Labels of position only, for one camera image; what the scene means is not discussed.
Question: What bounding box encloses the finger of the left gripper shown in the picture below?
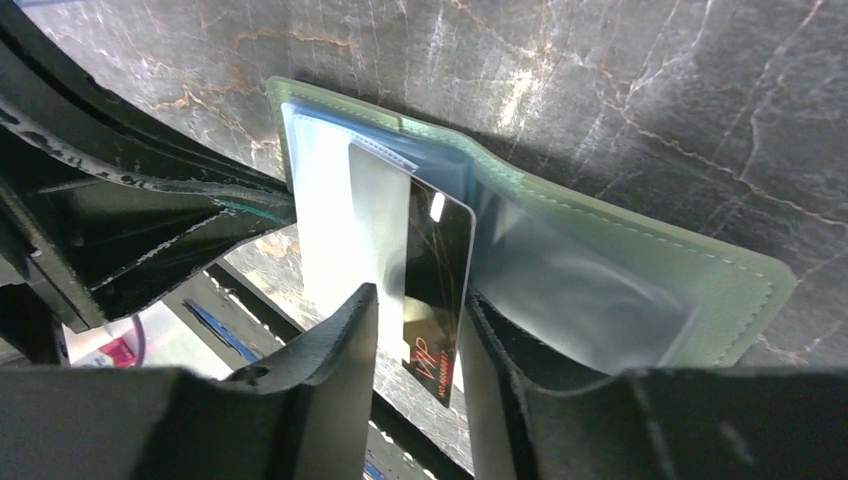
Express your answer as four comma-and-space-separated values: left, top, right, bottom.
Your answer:
1, 1, 296, 332

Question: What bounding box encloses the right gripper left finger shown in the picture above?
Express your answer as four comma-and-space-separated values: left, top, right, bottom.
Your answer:
1, 283, 378, 479

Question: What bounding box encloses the black VIP credit card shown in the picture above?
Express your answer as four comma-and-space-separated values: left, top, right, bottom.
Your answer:
347, 142, 478, 409

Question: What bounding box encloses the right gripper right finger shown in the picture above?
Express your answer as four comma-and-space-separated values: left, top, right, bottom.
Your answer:
460, 294, 847, 479

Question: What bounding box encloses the green leather card holder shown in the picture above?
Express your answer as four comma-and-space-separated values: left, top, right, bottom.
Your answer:
266, 77, 796, 374

